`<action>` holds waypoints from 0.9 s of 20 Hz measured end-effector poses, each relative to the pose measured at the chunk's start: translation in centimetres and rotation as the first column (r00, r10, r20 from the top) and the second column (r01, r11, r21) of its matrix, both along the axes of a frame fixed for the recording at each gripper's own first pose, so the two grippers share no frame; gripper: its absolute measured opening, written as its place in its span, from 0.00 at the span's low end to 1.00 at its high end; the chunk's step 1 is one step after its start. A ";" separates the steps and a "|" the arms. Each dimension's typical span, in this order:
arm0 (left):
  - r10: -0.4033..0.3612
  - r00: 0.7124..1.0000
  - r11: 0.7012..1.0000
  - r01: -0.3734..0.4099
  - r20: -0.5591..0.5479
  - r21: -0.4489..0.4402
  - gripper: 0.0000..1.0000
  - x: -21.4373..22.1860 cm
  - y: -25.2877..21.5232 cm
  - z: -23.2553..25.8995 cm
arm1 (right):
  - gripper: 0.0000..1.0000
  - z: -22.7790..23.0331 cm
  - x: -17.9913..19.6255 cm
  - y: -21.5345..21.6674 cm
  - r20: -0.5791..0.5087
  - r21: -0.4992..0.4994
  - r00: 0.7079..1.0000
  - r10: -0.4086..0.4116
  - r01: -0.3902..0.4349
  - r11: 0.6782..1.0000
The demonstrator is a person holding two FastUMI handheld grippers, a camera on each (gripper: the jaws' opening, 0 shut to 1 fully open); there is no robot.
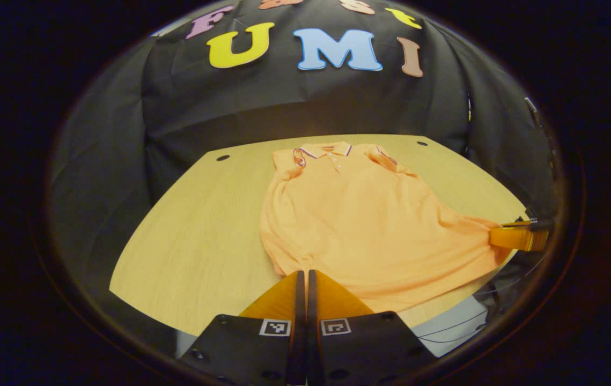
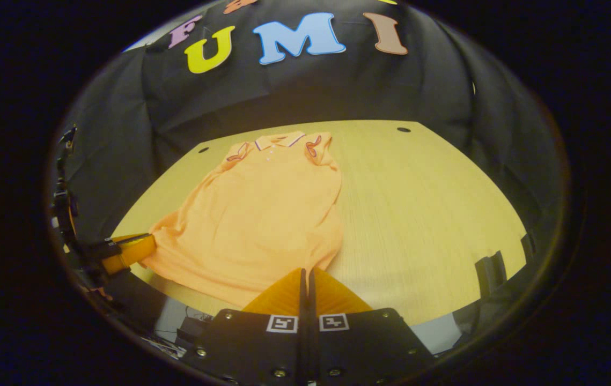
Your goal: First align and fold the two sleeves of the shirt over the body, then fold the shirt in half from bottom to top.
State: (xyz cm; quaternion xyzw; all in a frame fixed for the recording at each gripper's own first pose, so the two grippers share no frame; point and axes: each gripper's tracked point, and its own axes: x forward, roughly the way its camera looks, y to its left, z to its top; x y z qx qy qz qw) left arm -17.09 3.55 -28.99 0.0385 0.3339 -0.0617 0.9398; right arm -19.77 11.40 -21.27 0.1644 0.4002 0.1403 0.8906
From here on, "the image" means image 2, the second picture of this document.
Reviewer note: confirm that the black chair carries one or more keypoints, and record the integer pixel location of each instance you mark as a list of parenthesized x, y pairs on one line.
[(490, 273)]

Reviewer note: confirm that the orange T-shirt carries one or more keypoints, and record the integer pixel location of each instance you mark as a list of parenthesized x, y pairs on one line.
[(262, 214)]

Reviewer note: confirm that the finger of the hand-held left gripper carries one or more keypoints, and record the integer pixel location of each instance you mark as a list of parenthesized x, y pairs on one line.
[(131, 252)]

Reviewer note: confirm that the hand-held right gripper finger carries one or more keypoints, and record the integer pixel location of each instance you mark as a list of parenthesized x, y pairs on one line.
[(302, 348), (313, 348)]

